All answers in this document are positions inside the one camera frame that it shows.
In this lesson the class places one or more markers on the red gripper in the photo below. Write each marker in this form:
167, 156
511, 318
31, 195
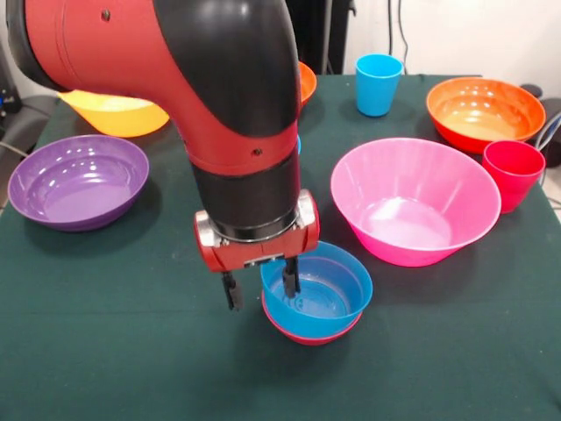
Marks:
263, 252

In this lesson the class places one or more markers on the small flat-bottomed blue bowl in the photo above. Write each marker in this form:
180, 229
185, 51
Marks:
333, 298

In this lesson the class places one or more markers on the small red bowl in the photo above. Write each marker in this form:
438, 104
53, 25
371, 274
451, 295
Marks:
315, 341

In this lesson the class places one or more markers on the deep blue bowl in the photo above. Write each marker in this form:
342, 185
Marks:
299, 144

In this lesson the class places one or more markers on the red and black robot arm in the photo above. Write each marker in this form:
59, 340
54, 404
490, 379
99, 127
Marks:
175, 79

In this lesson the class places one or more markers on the dark green table cloth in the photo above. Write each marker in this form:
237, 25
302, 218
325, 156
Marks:
131, 373

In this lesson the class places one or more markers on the large pink bowl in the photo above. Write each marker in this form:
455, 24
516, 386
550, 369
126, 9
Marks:
416, 219

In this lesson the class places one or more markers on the orange bowl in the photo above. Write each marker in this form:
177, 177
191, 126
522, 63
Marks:
482, 116
307, 83

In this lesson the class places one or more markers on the purple bowl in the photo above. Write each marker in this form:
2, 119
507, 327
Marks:
74, 193

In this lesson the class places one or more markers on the large yellow bowl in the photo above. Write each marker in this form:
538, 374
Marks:
122, 118

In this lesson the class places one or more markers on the blue cup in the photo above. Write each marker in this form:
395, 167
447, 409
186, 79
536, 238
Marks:
377, 87

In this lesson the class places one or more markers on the red cup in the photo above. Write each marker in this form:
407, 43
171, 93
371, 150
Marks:
510, 180

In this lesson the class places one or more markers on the grey padded seat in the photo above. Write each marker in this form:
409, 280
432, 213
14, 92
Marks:
30, 116

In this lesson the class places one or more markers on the black device box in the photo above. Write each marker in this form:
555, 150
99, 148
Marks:
8, 92

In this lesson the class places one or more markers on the dark grey object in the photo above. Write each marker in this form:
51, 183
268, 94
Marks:
550, 109

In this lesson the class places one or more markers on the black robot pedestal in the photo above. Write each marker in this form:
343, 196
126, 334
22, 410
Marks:
328, 30

